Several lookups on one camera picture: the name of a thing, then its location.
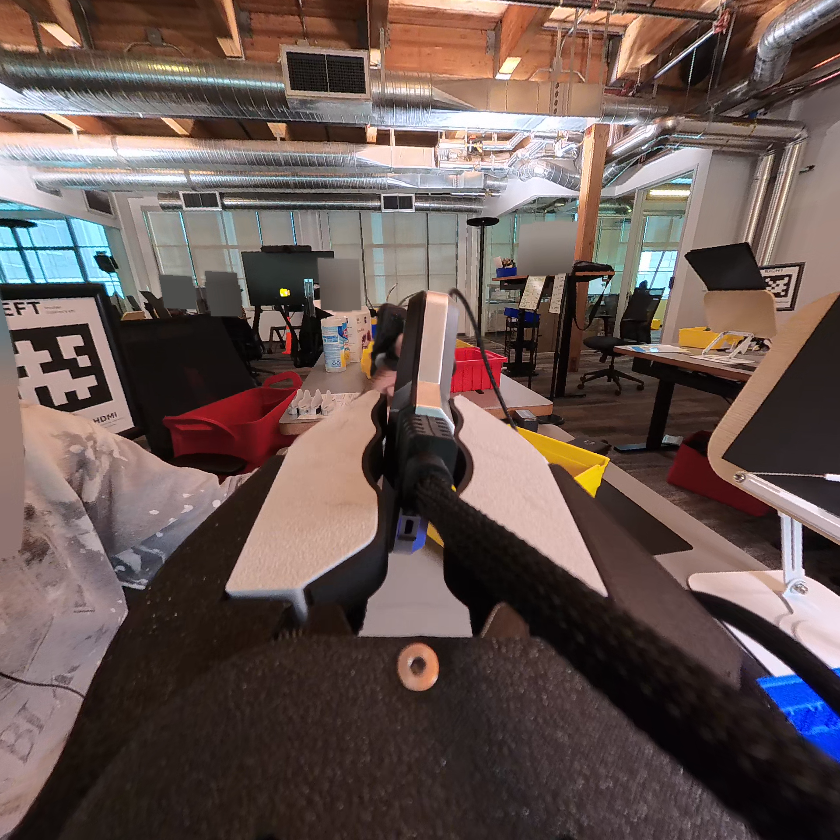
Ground red ribbed bin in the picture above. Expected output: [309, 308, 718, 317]
[449, 346, 508, 395]

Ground person's left forearm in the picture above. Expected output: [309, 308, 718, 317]
[23, 402, 263, 588]

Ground large silver air duct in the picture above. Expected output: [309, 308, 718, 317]
[0, 49, 667, 129]

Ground black television screen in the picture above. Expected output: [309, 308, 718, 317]
[241, 249, 334, 308]

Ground white cardboard box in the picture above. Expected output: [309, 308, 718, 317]
[346, 308, 374, 363]

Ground black framed tag sign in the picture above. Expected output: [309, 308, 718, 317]
[760, 262, 805, 311]
[0, 283, 142, 437]

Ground wooden post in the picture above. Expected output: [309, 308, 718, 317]
[570, 123, 611, 371]

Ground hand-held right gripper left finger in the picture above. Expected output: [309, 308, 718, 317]
[225, 390, 395, 632]

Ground black panel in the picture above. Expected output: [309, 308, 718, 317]
[118, 316, 258, 460]

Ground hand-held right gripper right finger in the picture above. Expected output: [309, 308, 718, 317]
[443, 395, 608, 627]

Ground blue storage bin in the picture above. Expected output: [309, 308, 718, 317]
[758, 668, 840, 762]

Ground wooden desk black legs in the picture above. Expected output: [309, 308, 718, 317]
[613, 341, 762, 454]

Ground red storage bin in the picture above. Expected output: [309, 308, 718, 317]
[667, 430, 774, 517]

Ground silver multiport hub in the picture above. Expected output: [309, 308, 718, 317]
[384, 290, 460, 555]

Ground red tub with handles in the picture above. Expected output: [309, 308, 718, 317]
[163, 371, 304, 475]

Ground thin black cable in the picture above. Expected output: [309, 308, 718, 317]
[448, 287, 514, 429]

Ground metal air vent grille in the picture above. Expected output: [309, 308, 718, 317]
[280, 45, 371, 99]

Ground row of small white bottles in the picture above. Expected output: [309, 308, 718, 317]
[289, 388, 337, 418]

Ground black braided hdmi cable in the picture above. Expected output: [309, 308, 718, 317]
[394, 406, 840, 840]

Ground black standing desk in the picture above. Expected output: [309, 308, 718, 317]
[492, 261, 616, 398]

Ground black office chair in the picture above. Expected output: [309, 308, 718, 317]
[579, 289, 664, 396]

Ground white wipes canister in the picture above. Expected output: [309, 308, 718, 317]
[322, 316, 349, 374]

